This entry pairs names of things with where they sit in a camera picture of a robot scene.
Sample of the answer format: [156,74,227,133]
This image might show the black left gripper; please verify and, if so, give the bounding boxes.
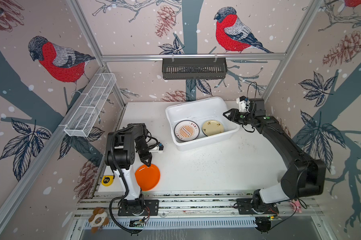
[135,138,153,167]

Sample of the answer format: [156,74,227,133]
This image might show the orange plate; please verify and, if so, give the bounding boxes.
[135,164,161,192]

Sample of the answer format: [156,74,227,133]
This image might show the cream yellow plate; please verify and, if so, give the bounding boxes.
[202,120,224,137]

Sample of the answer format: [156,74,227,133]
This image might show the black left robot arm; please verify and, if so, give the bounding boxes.
[105,123,152,215]

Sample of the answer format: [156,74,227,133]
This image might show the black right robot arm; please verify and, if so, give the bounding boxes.
[223,96,326,213]

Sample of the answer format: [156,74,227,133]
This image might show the white plastic bin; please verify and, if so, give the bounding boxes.
[166,97,239,152]

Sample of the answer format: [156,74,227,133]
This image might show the yellow tape measure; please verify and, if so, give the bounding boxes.
[101,175,115,187]

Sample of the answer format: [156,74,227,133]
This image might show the brown white plush toy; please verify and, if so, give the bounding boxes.
[88,207,110,234]

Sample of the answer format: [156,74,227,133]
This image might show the pink plush toy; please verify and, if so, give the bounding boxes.
[290,201,302,214]

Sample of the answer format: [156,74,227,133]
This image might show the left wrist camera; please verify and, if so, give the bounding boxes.
[150,144,164,154]

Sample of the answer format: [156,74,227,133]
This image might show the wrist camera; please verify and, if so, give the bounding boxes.
[150,144,164,154]
[236,96,248,112]

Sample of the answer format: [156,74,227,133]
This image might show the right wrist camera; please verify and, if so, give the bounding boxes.
[236,96,248,112]

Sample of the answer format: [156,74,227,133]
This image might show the black corrugated cable conduit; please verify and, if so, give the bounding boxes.
[105,127,145,235]

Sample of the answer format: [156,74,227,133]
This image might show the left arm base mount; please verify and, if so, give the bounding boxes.
[118,200,159,217]

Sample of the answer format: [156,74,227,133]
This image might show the black hanging wire basket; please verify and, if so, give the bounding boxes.
[162,58,227,80]

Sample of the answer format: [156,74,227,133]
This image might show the white wire mesh shelf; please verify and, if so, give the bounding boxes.
[64,73,116,137]

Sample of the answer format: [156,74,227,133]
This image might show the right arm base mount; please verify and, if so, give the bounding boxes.
[233,198,279,215]

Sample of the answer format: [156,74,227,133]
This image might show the aluminium horizontal rail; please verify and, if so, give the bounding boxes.
[101,53,287,63]

